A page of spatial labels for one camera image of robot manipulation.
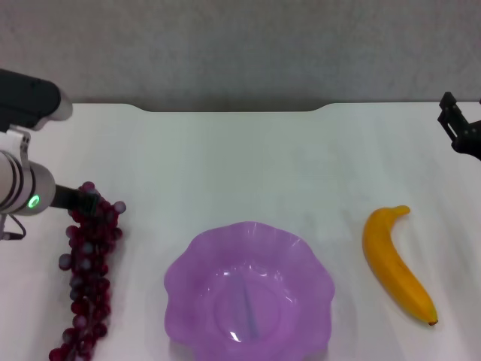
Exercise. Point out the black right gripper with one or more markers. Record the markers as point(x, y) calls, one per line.
point(471, 141)

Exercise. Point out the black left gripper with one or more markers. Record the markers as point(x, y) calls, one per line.
point(73, 199)

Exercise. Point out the red grape bunch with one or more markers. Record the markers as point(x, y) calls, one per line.
point(90, 255)

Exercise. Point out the yellow banana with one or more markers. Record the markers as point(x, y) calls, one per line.
point(391, 263)

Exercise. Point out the purple wavy plastic bowl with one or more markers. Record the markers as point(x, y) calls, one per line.
point(233, 259)

